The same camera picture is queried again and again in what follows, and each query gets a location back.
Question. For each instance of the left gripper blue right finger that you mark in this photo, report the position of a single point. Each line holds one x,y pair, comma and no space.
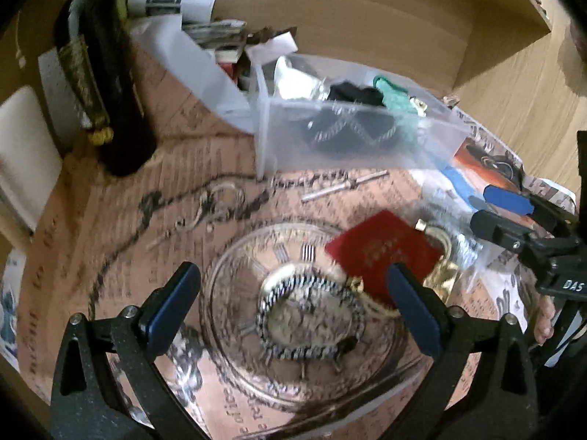
420,307

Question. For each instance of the small cardboard box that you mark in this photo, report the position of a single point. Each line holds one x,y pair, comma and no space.
264,53

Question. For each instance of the green striped sock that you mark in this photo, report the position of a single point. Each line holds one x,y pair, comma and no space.
399,102

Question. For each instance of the clear plastic storage bin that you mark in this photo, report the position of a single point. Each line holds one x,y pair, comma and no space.
315,113

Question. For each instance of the person's hand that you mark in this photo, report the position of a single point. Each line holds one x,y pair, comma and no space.
543,330

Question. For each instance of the clear plastic bag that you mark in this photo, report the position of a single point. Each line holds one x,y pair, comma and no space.
443,219

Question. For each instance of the white drawstring pouch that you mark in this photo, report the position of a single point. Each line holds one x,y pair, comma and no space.
291,83

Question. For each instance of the metal rod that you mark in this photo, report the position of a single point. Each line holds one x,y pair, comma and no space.
350,184

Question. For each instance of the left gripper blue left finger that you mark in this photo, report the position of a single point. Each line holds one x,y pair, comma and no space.
164,311

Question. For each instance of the yellow patterned cloth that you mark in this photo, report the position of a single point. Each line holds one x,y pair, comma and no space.
420,106

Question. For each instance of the black patterned sock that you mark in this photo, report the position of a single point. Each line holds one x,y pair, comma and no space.
354,120

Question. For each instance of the dark wine bottle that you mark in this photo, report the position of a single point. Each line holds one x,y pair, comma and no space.
94,52

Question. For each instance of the rolled newspaper stack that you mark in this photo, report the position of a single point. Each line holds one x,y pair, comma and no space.
191,11

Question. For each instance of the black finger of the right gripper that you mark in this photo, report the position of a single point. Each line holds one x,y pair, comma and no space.
499,230

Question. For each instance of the glass plate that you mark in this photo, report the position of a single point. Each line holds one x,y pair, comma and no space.
284,325

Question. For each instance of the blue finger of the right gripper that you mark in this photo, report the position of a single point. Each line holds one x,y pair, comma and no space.
510,201

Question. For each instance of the red card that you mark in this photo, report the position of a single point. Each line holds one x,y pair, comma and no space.
367,250

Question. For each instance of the cream ceramic mug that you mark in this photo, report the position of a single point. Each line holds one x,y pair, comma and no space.
30,161

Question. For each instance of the white paper sheet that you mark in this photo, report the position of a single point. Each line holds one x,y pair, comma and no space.
164,39

